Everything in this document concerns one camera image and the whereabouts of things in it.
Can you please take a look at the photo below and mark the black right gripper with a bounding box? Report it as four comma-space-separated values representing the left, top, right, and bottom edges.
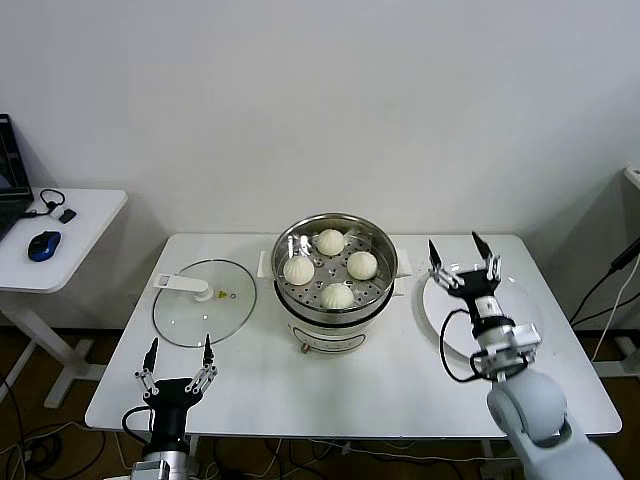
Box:
427, 230, 507, 340

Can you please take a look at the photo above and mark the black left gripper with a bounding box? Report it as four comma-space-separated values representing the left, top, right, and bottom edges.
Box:
132, 333, 219, 452

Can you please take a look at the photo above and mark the white steamed baozi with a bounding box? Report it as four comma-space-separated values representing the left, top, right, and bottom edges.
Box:
282, 256, 316, 286
315, 228, 346, 255
346, 250, 379, 280
319, 282, 355, 310

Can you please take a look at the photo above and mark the steel steamer basket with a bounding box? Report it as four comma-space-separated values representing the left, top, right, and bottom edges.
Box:
271, 213, 400, 312

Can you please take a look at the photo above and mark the white round plate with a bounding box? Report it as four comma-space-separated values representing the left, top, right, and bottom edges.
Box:
421, 263, 545, 362

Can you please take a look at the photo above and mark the white electric cooking pot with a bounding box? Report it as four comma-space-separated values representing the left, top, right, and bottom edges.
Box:
257, 248, 414, 357

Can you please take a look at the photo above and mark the white side table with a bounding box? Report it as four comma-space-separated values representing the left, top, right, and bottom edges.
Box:
0, 188, 129, 409

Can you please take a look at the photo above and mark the white table foot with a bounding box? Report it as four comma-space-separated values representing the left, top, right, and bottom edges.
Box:
594, 335, 640, 377

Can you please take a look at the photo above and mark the blue computer mouse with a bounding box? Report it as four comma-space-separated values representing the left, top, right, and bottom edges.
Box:
25, 230, 62, 262

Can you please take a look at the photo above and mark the black laptop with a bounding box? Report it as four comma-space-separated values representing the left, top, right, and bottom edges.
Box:
0, 113, 35, 241

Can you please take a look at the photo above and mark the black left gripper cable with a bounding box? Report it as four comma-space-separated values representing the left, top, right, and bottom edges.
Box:
120, 405, 155, 445

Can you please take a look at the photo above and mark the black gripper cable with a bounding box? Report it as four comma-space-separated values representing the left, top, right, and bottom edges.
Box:
120, 405, 155, 445
439, 308, 494, 384

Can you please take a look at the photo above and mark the glass lid white handle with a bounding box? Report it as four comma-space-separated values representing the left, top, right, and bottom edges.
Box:
151, 258, 258, 348

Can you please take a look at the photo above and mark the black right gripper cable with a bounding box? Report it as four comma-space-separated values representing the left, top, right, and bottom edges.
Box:
439, 308, 494, 384

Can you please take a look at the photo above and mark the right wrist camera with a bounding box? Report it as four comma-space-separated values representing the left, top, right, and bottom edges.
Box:
509, 323, 544, 351

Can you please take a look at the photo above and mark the white hanging cable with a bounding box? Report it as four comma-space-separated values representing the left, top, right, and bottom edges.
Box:
592, 259, 640, 362

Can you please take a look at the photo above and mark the black cable with plug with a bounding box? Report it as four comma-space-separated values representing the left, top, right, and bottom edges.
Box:
569, 244, 640, 327

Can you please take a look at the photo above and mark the black looped cable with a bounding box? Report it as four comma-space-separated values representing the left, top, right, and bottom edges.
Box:
19, 188, 65, 219

